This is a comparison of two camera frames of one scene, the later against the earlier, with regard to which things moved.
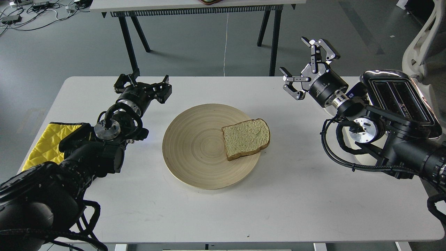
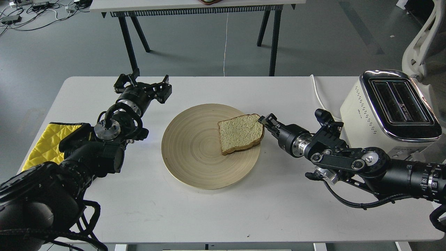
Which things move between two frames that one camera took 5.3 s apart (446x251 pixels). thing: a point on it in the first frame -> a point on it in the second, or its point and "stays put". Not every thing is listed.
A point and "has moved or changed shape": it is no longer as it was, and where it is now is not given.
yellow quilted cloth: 47,149 stays put
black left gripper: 139,95 stays put
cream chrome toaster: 395,92 stays put
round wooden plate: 193,149 stays put
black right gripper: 322,84 -> 292,137
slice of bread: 245,137 has moved or changed shape
